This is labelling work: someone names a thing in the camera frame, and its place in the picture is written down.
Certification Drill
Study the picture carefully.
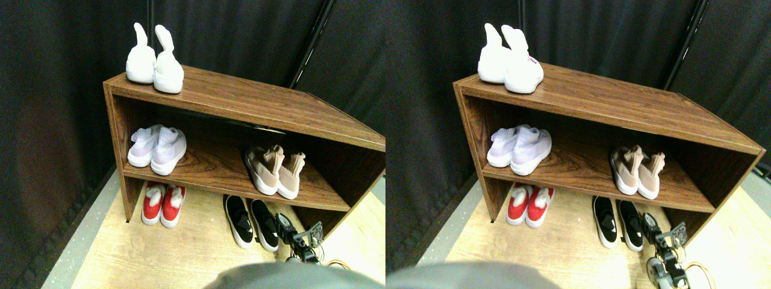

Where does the white shoe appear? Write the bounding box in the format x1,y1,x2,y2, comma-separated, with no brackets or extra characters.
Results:
153,24,185,94
501,24,545,95
478,23,511,84
126,23,157,84

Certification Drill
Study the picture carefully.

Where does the black shoe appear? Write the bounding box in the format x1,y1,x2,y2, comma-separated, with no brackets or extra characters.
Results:
617,200,645,252
223,194,255,249
249,199,280,252
592,195,619,249

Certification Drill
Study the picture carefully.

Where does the red shoe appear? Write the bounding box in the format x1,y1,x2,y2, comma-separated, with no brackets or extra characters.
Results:
142,182,166,226
160,184,186,229
506,184,532,226
525,186,555,229

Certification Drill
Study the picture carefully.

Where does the pale purple shoe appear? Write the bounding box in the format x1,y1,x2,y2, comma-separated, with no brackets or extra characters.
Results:
487,125,529,168
127,125,163,168
510,126,552,176
151,126,187,176

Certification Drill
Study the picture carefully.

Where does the brown shoe rack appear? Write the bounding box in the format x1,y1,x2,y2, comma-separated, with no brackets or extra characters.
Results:
453,63,766,241
103,64,386,238

